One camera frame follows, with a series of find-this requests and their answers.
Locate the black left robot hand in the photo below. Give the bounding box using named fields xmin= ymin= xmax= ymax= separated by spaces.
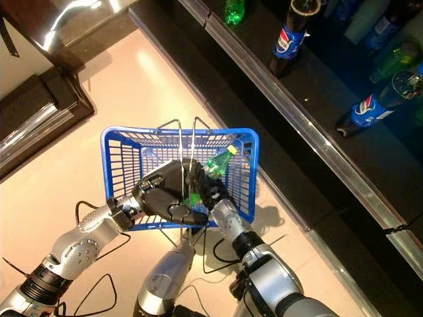
xmin=131 ymin=158 xmax=212 ymax=227

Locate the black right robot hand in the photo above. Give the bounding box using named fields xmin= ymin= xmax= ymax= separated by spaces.
xmin=188 ymin=163 xmax=232 ymax=212

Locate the green Sprite bottle yellow cap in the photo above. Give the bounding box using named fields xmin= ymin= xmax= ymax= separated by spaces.
xmin=183 ymin=144 xmax=239 ymax=207
xmin=223 ymin=0 xmax=246 ymax=26

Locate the blue plastic shopping basket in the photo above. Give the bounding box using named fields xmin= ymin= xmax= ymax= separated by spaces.
xmin=100 ymin=115 xmax=261 ymax=247

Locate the low dark base shelf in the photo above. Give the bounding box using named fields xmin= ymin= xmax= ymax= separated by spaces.
xmin=128 ymin=0 xmax=423 ymax=317

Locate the dark brown side shelf unit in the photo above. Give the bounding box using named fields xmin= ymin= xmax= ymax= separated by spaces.
xmin=0 ymin=0 xmax=141 ymax=181

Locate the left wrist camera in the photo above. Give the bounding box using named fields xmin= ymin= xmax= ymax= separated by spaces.
xmin=106 ymin=195 xmax=137 ymax=232

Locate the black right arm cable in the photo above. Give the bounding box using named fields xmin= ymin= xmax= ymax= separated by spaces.
xmin=184 ymin=227 xmax=247 ymax=317

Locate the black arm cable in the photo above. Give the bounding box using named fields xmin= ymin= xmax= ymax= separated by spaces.
xmin=184 ymin=227 xmax=247 ymax=317
xmin=54 ymin=199 xmax=133 ymax=317

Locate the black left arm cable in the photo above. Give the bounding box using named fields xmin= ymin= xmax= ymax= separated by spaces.
xmin=54 ymin=199 xmax=133 ymax=317

